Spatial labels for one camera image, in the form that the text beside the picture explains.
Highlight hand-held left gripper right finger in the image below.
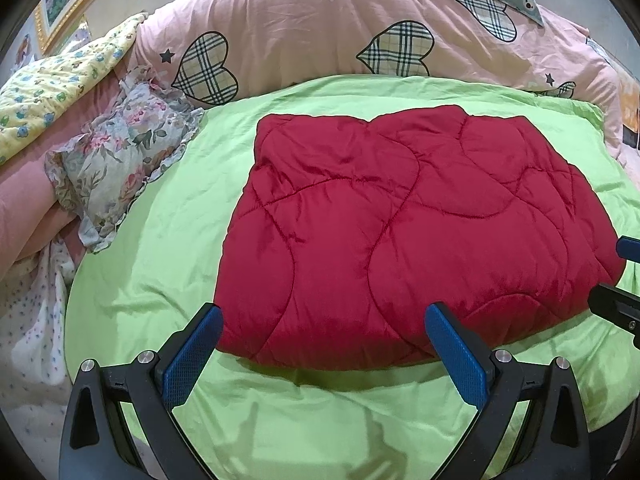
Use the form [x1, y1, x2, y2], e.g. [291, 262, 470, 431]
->
[424, 302, 591, 480]

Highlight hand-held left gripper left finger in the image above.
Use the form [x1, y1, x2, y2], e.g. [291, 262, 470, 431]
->
[59, 302, 224, 480]

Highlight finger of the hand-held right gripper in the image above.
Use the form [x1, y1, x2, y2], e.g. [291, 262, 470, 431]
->
[587, 282, 640, 351]
[616, 236, 640, 262]

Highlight red puffer jacket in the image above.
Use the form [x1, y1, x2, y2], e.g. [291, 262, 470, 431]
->
[212, 105, 626, 372]

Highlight green blanket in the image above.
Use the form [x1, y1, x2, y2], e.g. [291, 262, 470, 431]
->
[65, 74, 640, 480]

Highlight white dotted cloth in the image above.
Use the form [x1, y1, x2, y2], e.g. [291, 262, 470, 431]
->
[0, 237, 76, 456]

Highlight floral ruffled pillow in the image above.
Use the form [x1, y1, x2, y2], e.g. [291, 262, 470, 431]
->
[45, 66, 206, 253]

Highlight pink bed sheet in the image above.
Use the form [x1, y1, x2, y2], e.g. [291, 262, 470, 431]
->
[0, 77, 131, 271]

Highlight yellow floral quilt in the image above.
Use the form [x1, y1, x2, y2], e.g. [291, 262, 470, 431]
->
[0, 12, 148, 166]

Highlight pink duvet with plaid hearts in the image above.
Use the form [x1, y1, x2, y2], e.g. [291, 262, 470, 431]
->
[125, 0, 626, 161]

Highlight gold framed picture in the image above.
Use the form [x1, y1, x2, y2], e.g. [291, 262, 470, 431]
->
[35, 0, 138, 56]

